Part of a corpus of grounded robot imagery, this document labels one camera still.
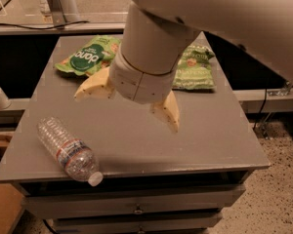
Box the green jalapeno chip bag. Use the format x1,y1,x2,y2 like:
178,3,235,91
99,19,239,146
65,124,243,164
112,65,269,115
173,44,215,91

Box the grey metal bracket left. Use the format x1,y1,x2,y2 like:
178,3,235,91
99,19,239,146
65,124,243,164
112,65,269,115
47,0,65,27

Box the brown cardboard box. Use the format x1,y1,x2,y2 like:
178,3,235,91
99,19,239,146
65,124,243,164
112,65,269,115
0,184,23,234

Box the black cable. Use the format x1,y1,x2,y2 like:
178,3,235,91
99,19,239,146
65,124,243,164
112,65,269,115
0,19,90,30

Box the grey drawer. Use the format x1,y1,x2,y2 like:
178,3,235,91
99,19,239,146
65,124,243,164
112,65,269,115
22,184,245,218
54,212,222,234

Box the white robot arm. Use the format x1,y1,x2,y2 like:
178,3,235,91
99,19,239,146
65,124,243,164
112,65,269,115
74,0,293,131

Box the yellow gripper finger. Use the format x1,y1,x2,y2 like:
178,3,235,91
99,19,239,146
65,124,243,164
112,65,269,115
150,91,180,133
74,67,115,101

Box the grey drawer cabinet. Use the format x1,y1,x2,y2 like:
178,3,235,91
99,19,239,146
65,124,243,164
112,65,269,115
0,31,272,234

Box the upper grey drawer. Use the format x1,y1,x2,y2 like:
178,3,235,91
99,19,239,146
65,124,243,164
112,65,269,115
22,184,245,218

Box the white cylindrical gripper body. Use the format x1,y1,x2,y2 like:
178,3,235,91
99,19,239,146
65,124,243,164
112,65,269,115
109,46,176,104

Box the clear plastic water bottle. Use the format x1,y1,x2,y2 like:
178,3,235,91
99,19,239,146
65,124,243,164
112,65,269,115
37,117,104,186

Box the green dang snack bag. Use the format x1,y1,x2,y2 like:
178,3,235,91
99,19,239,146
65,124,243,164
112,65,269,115
55,35,121,76

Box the lower grey drawer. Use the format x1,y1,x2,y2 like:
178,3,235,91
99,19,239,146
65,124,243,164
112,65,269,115
54,212,222,234

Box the white vertical pipe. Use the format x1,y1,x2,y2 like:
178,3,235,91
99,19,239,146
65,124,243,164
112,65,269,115
39,0,80,23

